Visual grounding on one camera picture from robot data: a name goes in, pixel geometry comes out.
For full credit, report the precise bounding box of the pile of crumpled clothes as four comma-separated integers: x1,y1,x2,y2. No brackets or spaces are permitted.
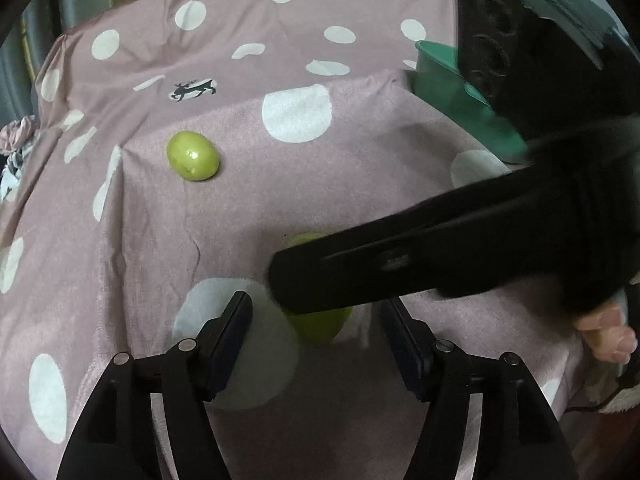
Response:
0,115,38,203

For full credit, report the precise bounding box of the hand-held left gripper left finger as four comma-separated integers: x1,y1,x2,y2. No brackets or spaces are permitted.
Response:
56,291,253,480

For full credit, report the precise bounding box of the green plastic bowl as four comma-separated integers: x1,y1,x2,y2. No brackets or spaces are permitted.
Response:
413,40,532,164

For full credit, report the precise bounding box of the pink polka dot blanket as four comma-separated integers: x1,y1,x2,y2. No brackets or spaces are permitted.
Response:
0,0,608,480

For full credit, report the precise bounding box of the green fruit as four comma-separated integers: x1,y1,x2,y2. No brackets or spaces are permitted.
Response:
166,131,221,182
280,233,354,345

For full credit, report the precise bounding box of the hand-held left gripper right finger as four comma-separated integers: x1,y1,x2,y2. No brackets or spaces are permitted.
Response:
380,297,586,480

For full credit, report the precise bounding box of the grey curtain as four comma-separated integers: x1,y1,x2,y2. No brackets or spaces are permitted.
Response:
0,0,63,126

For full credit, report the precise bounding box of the person's right hand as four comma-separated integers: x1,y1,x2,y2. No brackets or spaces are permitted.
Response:
574,296,639,364

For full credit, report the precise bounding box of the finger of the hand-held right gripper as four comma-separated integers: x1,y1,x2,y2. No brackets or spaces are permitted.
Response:
268,115,640,317

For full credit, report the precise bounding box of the black cable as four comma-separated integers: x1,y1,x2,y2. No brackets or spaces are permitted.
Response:
564,360,640,413

